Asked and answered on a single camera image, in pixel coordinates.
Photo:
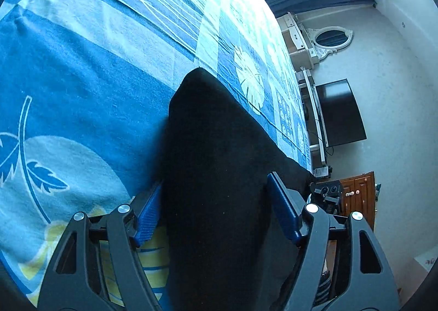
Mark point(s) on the person's right forearm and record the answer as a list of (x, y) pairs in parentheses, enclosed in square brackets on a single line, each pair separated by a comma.
[(324, 287)]

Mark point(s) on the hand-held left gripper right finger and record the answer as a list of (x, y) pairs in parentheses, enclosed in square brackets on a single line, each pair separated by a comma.
[(284, 208)]

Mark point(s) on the black pants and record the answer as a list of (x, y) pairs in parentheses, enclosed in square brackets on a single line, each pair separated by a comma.
[(219, 177)]

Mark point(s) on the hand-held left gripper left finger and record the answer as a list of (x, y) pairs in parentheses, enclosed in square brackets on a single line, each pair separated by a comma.
[(149, 215)]

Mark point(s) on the white power strip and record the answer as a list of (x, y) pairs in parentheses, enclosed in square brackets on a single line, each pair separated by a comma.
[(322, 171)]

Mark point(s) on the cream dressing table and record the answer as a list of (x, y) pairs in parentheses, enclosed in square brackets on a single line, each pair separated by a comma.
[(297, 40)]

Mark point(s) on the white television stand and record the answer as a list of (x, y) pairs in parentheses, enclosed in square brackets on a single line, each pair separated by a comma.
[(313, 105)]

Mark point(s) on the oval white-framed mirror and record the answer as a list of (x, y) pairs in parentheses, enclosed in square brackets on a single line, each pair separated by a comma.
[(330, 38)]

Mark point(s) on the blue patterned bed sheet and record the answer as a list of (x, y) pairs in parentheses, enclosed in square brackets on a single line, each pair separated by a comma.
[(85, 57)]

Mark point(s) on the wooden cabinet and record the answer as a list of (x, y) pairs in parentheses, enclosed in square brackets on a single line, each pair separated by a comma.
[(356, 191)]

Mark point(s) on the black television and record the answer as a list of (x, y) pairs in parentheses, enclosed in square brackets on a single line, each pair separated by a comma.
[(340, 112)]

